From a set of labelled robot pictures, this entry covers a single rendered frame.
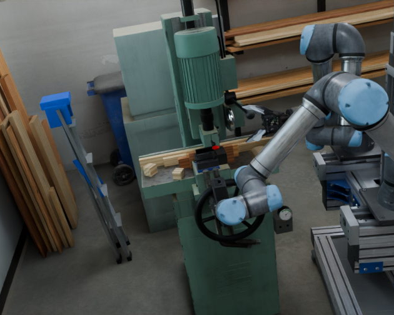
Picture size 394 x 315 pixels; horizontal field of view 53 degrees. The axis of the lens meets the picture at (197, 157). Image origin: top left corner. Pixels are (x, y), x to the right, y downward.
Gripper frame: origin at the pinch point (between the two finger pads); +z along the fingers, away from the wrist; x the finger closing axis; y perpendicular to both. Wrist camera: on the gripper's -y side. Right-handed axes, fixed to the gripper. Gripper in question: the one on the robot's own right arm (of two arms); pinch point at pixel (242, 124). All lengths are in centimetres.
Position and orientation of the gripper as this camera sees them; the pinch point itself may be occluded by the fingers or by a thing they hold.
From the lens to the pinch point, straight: 162.7
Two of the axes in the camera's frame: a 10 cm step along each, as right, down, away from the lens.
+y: 1.3, 3.5, -9.3
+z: -9.8, 1.8, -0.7
